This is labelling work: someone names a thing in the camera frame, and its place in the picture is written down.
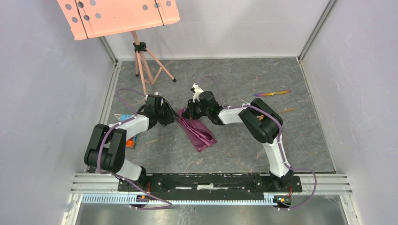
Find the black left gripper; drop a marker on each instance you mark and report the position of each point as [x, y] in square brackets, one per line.
[171, 114]

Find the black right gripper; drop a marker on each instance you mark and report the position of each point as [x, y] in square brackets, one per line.
[189, 112]

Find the magenta satin napkin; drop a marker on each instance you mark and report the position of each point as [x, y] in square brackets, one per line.
[199, 135]

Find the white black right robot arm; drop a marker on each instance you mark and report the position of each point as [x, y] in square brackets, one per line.
[263, 123]

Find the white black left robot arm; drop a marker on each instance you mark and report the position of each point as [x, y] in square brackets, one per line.
[107, 145]

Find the gold spoon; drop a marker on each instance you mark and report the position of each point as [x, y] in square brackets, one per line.
[287, 110]

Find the iridescent rainbow knife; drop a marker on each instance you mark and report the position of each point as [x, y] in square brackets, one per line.
[264, 94]

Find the pink music stand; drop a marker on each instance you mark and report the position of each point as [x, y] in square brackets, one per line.
[98, 18]

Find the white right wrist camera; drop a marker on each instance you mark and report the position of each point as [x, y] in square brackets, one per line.
[196, 90]

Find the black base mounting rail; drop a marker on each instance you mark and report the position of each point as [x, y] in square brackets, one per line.
[217, 186]

